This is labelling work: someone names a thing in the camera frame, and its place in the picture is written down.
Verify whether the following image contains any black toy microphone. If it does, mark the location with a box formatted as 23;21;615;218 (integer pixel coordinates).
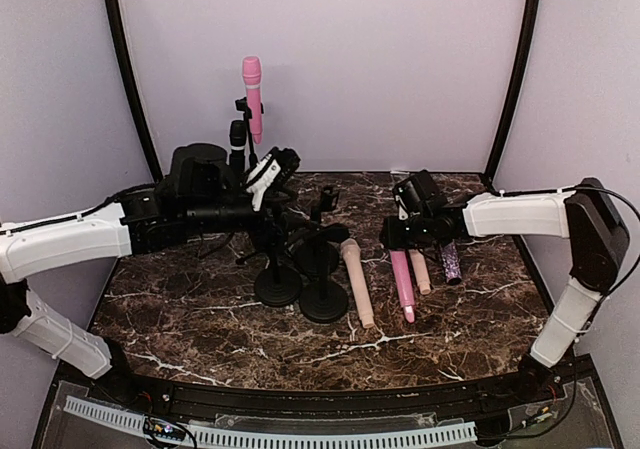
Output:
229;120;247;173

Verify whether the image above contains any black clip mic stand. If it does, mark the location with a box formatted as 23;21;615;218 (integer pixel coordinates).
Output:
299;223;350;324

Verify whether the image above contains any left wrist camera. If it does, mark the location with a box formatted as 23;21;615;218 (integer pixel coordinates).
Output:
244;146;301;212

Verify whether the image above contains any pink microphone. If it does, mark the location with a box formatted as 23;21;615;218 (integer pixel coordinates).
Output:
242;56;263;144
390;250;415;323

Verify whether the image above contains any round-base stand of tall beige mic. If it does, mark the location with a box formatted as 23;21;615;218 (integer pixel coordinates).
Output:
254;223;302;307

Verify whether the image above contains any purple rhinestone microphone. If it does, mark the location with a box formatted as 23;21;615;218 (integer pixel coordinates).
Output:
440;242;462;285

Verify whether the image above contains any black tripod mic stand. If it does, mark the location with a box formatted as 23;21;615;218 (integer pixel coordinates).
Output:
235;185;306;265

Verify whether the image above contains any white slotted cable duct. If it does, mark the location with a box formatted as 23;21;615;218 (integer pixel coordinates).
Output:
63;396;477;448

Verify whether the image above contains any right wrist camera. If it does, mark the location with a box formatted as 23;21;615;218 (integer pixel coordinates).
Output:
392;178;414;220

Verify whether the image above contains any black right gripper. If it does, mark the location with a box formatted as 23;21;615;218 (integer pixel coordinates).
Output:
382;212;435;249

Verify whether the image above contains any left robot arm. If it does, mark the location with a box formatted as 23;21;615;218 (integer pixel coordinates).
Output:
1;143;300;405

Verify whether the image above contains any tall beige microphone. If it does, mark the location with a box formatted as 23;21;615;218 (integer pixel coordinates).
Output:
340;238;375;329

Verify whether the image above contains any black front rail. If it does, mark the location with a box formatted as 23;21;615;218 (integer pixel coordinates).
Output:
59;353;591;428

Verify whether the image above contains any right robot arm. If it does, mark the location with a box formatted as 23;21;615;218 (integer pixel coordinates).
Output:
380;170;639;403

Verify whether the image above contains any beige microphone round head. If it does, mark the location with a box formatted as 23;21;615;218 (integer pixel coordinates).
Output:
408;249;432;295

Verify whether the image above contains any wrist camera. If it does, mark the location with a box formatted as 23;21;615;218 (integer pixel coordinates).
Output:
392;178;414;220
244;146;301;212

